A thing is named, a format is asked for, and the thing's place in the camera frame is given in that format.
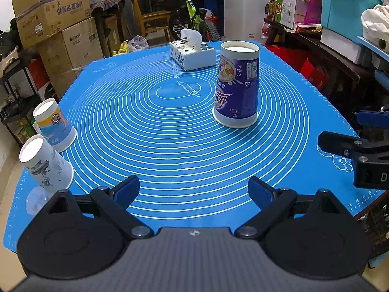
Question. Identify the pink plastic bag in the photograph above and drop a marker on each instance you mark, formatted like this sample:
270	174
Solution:
314	4

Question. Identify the teal plastic storage bin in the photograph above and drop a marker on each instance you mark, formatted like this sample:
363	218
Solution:
343	6

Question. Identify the wooden chair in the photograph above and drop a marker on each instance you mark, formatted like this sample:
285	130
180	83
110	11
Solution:
152	16

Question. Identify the black utility cart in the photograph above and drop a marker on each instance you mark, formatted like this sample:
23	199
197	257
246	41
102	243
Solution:
18	103

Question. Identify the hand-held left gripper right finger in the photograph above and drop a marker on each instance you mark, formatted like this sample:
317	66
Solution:
260	192

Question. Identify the green white carton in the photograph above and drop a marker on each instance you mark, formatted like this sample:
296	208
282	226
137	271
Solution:
285	10

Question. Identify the white plastic bag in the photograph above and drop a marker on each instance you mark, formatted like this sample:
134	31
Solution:
138	43

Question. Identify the drink bottle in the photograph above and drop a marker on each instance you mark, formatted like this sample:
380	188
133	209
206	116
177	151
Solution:
273	9

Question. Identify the white foam box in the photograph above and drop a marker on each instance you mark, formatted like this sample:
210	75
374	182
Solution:
340	44

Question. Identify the white chest freezer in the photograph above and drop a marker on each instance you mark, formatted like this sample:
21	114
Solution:
243	9

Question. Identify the light blue plastic crate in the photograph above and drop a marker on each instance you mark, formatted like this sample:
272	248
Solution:
380	60

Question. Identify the white grey-print paper cup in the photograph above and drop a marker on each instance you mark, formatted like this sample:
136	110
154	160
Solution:
48	165

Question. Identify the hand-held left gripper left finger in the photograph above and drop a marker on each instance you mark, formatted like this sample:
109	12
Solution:
127	191

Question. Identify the blue silicone baking mat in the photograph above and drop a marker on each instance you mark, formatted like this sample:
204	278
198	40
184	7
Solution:
182	152

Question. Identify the yellow blue paper cup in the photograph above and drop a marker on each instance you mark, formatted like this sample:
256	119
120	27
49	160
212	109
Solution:
56	127

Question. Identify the white blue tissue box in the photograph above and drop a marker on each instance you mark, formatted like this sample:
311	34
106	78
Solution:
194	55

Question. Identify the dark wooden side table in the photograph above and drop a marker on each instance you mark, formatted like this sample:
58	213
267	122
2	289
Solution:
331	64

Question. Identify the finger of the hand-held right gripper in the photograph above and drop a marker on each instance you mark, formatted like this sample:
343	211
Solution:
372	117
337	144

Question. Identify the green black bicycle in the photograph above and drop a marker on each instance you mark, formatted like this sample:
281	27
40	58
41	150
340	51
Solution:
194	15

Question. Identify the tall cardboard box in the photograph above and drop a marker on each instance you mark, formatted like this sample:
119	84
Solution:
74	47

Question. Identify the yellow plastic toy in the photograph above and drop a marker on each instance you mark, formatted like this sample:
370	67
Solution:
121	48

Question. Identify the large open cardboard box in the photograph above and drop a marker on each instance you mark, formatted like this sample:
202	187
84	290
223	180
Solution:
51	12

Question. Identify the tall purple paper cup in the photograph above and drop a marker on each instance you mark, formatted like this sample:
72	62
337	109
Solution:
237	97

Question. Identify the white cloth bundle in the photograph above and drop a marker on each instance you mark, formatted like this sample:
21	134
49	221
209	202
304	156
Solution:
375	24

